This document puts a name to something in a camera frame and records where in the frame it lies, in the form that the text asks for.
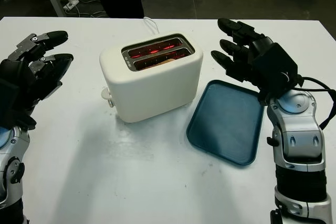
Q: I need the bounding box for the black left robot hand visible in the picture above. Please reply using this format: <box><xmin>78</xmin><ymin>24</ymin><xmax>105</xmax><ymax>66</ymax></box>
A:
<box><xmin>0</xmin><ymin>30</ymin><xmax>75</xmax><ymax>131</ymax></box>

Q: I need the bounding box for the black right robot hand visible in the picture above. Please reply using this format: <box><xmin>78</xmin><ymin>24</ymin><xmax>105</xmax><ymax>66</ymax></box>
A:
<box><xmin>211</xmin><ymin>18</ymin><xmax>284</xmax><ymax>106</ymax></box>

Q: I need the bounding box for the brown toast slice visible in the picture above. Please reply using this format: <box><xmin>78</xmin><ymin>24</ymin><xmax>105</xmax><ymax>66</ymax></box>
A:
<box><xmin>151</xmin><ymin>57</ymin><xmax>176</xmax><ymax>67</ymax></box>

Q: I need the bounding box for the white two-slot toaster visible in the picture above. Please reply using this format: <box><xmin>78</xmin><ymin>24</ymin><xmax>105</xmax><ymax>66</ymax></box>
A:
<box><xmin>99</xmin><ymin>33</ymin><xmax>204</xmax><ymax>124</ymax></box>

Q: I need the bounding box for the dark blue plastic tray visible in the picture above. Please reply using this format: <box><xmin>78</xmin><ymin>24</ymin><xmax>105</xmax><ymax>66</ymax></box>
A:
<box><xmin>185</xmin><ymin>79</ymin><xmax>265</xmax><ymax>169</ymax></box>

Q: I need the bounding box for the white power strip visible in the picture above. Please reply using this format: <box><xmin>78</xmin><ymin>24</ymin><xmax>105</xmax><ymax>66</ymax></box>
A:
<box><xmin>62</xmin><ymin>0</ymin><xmax>79</xmax><ymax>11</ymax></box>

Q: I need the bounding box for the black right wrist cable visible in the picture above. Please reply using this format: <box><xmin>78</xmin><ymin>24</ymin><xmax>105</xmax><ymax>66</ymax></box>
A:
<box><xmin>291</xmin><ymin>76</ymin><xmax>336</xmax><ymax>131</ymax></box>

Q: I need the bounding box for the white toaster power cord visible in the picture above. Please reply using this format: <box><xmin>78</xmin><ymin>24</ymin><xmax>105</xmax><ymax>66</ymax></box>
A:
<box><xmin>143</xmin><ymin>16</ymin><xmax>160</xmax><ymax>36</ymax></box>

